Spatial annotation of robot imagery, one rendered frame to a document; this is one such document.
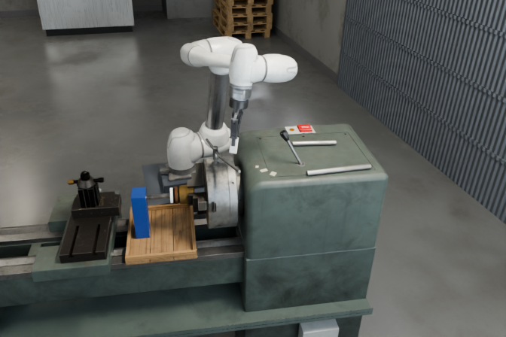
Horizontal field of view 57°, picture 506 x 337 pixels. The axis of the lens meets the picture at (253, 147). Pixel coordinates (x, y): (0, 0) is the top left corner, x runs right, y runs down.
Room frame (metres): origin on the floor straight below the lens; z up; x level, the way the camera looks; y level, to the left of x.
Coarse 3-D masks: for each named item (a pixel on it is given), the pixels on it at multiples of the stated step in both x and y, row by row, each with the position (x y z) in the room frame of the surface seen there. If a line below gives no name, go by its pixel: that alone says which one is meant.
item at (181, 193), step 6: (180, 186) 1.68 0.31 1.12; (186, 186) 1.68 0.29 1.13; (174, 192) 1.65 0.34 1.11; (180, 192) 1.65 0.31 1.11; (186, 192) 1.65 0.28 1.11; (192, 192) 1.66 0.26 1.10; (174, 198) 1.63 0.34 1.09; (180, 198) 1.63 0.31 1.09; (186, 198) 1.64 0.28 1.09; (180, 204) 1.64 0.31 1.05
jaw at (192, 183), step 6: (198, 162) 1.76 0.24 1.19; (198, 168) 1.74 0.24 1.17; (192, 174) 1.73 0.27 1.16; (198, 174) 1.73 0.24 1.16; (204, 174) 1.73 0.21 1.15; (192, 180) 1.71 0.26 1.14; (198, 180) 1.71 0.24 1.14; (204, 180) 1.71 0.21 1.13; (192, 186) 1.69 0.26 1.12; (198, 186) 1.70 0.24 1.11; (204, 186) 1.71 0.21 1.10
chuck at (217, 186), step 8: (208, 160) 1.71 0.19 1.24; (208, 168) 1.65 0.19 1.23; (216, 168) 1.66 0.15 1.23; (224, 168) 1.66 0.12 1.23; (208, 176) 1.62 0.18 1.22; (216, 176) 1.62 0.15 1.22; (224, 176) 1.63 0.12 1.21; (208, 184) 1.59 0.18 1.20; (216, 184) 1.59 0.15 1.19; (224, 184) 1.60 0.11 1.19; (208, 192) 1.57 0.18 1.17; (216, 192) 1.57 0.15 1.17; (224, 192) 1.58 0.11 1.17; (208, 200) 1.55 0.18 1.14; (216, 200) 1.56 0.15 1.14; (224, 200) 1.56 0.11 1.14; (208, 208) 1.57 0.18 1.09; (216, 208) 1.55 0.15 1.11; (224, 208) 1.55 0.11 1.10; (208, 216) 1.57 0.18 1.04; (216, 216) 1.54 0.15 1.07; (224, 216) 1.55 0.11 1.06; (208, 224) 1.59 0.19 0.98; (216, 224) 1.56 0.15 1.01; (224, 224) 1.57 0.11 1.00
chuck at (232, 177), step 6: (228, 156) 1.76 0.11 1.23; (228, 168) 1.66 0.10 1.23; (228, 174) 1.64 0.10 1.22; (234, 174) 1.64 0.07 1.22; (228, 180) 1.61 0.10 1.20; (234, 180) 1.62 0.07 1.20; (234, 186) 1.60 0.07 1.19; (234, 192) 1.58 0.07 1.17; (234, 198) 1.57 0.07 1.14; (234, 204) 1.56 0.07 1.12; (234, 210) 1.56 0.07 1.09; (234, 216) 1.56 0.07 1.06; (234, 222) 1.57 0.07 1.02
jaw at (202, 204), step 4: (204, 192) 1.66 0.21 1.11; (188, 196) 1.62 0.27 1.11; (192, 196) 1.63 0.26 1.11; (196, 196) 1.62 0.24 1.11; (200, 196) 1.62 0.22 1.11; (204, 196) 1.62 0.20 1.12; (188, 200) 1.62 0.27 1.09; (192, 200) 1.62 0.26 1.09; (196, 200) 1.60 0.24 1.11; (200, 200) 1.58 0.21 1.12; (204, 200) 1.58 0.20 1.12; (196, 204) 1.59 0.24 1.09; (200, 204) 1.56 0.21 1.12; (204, 204) 1.56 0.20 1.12; (208, 204) 1.56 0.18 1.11; (212, 204) 1.55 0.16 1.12; (200, 208) 1.55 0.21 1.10; (204, 208) 1.56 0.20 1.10; (212, 208) 1.55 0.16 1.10
